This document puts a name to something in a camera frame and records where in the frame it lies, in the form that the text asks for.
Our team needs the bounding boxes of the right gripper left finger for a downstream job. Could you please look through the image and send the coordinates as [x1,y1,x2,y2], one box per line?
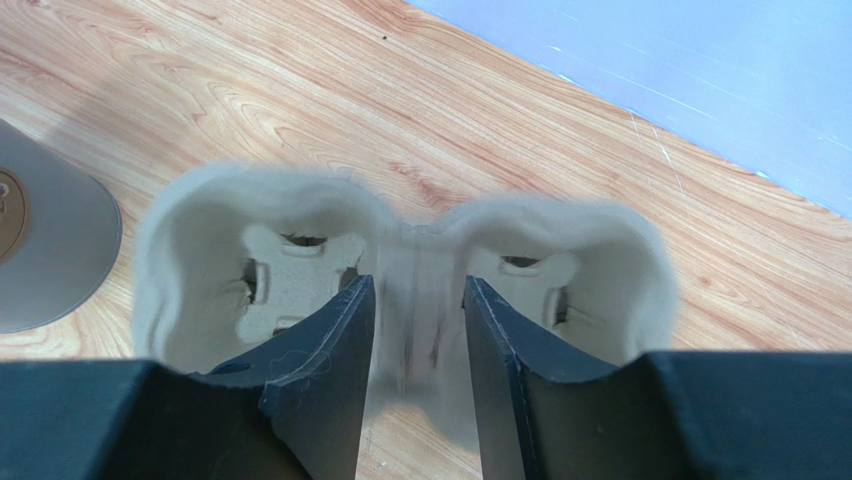
[1,276,376,479]

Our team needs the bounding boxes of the pulp cup carrier tray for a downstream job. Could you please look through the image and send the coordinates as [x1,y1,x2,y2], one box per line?
[132,163,679,451]

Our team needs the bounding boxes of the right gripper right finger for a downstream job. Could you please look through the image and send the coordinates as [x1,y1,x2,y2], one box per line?
[463,277,851,479]

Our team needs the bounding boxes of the grey straw holder cup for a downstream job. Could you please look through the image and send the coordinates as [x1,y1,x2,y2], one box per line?
[1,122,122,333]

